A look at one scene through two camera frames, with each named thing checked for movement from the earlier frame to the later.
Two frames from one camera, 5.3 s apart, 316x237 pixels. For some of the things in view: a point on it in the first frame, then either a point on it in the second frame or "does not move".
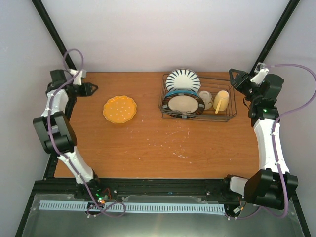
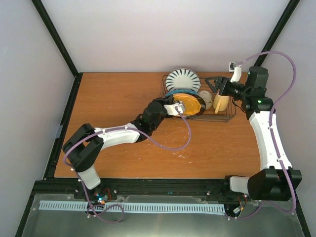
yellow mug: x=220 y=100 does not move
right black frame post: x=276 y=33 does not move
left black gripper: x=87 y=87 to x=165 y=101
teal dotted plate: x=181 y=91 does not move
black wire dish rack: x=197 y=98 does not move
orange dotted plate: x=119 y=109 to x=191 y=105
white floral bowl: x=208 y=98 does not move
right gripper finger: x=235 y=75 to x=214 y=83
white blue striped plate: x=183 y=79 does not move
